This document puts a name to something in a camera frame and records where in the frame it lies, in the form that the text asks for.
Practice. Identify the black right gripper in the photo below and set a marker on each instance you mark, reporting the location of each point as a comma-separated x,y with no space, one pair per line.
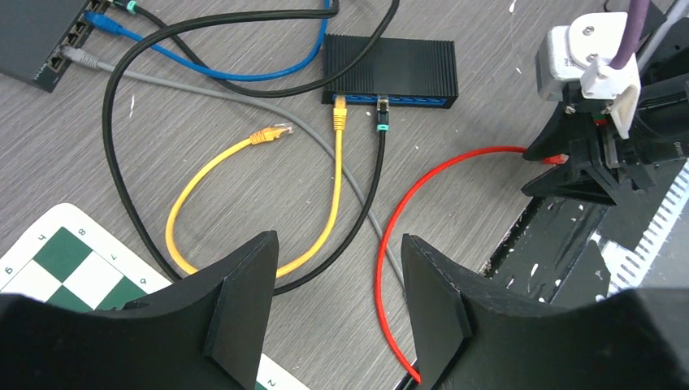
658,134

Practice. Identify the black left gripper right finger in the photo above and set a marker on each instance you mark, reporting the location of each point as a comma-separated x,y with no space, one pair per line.
470,333

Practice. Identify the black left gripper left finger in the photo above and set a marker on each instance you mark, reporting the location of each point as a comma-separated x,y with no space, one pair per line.
205,331

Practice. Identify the black blue network switch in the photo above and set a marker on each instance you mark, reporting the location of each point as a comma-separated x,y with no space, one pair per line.
409,72

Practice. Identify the dark grey network switch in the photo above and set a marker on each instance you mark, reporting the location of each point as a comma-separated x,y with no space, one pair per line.
33,33

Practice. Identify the green white chessboard mat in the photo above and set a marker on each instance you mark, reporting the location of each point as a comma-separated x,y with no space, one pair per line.
66,259

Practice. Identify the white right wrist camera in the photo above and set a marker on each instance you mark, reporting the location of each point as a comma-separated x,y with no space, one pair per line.
582,52

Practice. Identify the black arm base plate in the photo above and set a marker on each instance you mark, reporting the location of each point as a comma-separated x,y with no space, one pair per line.
549,255

